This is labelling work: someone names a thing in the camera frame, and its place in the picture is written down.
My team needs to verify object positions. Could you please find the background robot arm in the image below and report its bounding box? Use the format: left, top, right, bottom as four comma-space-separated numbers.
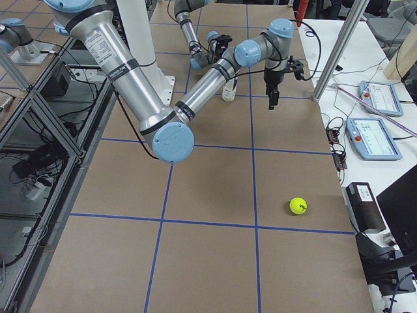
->
1, 18, 55, 65

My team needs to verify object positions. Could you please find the aluminium frame post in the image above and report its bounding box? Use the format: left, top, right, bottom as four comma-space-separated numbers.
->
311, 0, 369, 102

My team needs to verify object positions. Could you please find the blue teach pendant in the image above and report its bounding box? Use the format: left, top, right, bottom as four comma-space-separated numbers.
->
359, 81, 403, 117
346, 118, 402, 161

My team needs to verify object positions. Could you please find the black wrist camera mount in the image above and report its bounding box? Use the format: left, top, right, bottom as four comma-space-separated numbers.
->
286, 55, 305, 80

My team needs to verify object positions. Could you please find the black box with label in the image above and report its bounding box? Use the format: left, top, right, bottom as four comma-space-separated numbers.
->
345, 182, 386, 233

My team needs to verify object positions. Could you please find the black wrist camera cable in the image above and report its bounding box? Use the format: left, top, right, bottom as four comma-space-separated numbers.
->
286, 19, 323, 81

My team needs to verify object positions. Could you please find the black monitor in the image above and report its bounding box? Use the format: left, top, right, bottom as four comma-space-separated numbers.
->
377, 166, 416, 255

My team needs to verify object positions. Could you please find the small circuit board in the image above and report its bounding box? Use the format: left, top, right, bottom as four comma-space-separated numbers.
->
325, 117, 347, 172

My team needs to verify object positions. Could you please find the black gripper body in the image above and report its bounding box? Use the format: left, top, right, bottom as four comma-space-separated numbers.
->
263, 65, 287, 96

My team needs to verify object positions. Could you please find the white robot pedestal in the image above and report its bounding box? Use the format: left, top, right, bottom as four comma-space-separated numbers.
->
116, 0, 175, 106

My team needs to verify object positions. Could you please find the upper blue teach pendant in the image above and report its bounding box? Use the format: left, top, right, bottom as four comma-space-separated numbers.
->
359, 81, 403, 117

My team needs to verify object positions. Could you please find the lower blue teach pendant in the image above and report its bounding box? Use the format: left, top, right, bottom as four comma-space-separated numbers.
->
346, 118, 402, 161

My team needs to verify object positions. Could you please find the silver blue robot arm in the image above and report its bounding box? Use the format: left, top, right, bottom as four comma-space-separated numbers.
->
48, 1, 294, 163
174, 0, 233, 70

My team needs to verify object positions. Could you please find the red cylinder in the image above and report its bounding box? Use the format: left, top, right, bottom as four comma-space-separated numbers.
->
296, 0, 309, 26

